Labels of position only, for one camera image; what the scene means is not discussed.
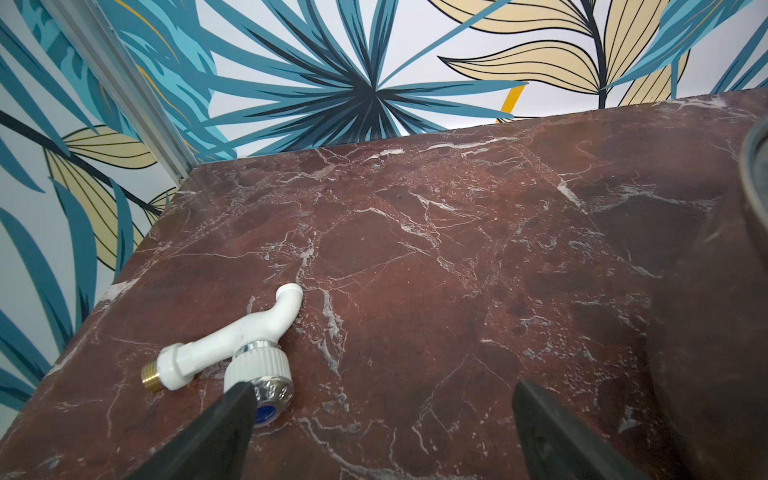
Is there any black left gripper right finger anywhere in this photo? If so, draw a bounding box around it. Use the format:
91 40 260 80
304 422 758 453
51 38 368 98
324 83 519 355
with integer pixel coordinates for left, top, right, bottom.
512 379 648 479

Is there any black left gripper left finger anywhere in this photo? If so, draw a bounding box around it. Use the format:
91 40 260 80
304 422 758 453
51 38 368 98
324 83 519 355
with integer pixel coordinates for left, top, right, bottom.
129 382 257 479

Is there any stainless steel pot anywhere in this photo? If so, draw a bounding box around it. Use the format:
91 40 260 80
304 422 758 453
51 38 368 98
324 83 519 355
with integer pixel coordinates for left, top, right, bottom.
647 119 767 479

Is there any white plastic water tap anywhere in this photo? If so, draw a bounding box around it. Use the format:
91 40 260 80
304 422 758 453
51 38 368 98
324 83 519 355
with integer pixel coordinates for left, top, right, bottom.
141 283 303 427

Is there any aluminium left corner post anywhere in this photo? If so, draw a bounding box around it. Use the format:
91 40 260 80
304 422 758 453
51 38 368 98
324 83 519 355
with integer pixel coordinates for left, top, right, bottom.
42 0 197 185

